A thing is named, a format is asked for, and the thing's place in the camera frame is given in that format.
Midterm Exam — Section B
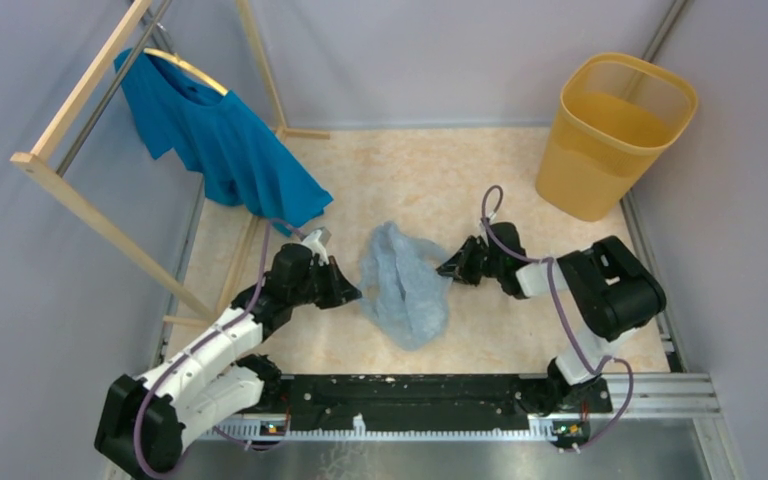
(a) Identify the aluminium frame rail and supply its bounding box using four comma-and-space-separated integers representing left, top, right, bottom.
201, 373, 720, 444

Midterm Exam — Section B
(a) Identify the wooden clothes hanger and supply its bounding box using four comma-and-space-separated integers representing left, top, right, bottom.
143, 48, 229, 96

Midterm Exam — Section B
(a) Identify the blue t-shirt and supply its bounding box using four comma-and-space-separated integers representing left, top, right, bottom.
121, 53, 333, 234

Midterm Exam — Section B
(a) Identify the light blue trash bag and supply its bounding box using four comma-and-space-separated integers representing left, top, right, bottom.
359, 221, 451, 351

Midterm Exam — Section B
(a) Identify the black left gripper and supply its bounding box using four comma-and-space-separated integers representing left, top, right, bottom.
289, 255, 361, 310

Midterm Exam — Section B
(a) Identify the yellow mesh trash bin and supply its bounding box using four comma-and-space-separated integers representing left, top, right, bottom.
535, 52, 698, 222

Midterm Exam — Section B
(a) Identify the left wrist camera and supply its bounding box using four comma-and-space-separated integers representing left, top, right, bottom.
301, 227, 331, 265

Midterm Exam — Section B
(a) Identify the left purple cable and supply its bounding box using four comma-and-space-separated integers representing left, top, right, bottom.
132, 218, 309, 480

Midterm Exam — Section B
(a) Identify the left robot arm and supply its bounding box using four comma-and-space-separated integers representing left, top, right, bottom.
94, 243, 362, 479

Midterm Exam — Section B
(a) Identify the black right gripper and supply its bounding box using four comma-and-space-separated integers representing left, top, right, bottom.
436, 235, 505, 287

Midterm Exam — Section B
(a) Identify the wooden clothes rack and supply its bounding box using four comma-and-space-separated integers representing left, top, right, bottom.
10, 0, 331, 329

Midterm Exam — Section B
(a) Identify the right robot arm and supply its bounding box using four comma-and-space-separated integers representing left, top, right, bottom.
437, 222, 667, 415

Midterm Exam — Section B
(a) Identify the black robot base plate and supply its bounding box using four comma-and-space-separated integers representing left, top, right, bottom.
254, 374, 613, 432

